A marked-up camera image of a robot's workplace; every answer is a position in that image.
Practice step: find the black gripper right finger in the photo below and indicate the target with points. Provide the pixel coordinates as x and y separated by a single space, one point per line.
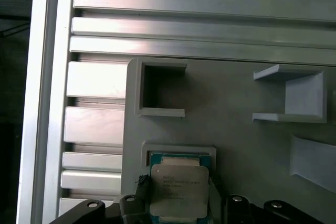
236 211

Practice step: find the silver green CPU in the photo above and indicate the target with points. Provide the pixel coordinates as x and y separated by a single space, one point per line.
181 187

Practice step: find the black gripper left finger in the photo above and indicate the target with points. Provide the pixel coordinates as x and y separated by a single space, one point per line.
131 208

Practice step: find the grey parts rack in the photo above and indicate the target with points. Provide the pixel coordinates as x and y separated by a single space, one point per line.
223 129

